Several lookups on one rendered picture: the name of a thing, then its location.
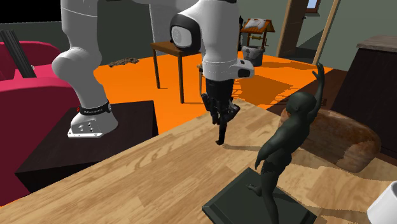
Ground white cup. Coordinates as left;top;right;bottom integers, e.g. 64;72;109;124
366;180;397;224

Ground wooden wishing well model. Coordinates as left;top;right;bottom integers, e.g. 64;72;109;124
240;18;276;67

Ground brown crumbly floor piece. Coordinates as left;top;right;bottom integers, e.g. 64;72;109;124
108;57;140;68

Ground brown bread loaf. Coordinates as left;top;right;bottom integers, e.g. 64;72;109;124
278;106;382;174

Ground dark cabinet with stone top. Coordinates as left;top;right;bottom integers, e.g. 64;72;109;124
330;34;397;160

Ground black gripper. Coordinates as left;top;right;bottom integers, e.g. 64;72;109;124
201;78;241;146

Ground wooden door frame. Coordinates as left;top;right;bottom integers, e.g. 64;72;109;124
275;0;340;66

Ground dark robot stand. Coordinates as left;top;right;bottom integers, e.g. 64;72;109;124
15;99;160;193

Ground light wooden table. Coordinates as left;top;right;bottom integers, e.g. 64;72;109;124
0;98;397;224

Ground dark green dancing figure statue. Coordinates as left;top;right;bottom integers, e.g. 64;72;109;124
202;62;326;224

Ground black ribbed bar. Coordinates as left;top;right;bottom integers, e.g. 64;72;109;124
0;29;37;79

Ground brown wooden side table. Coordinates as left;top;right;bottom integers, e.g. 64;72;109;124
150;40;206;105

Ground orange rug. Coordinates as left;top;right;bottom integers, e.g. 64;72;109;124
93;50;335;135

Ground red sofa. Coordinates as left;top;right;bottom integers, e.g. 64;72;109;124
0;40;82;207

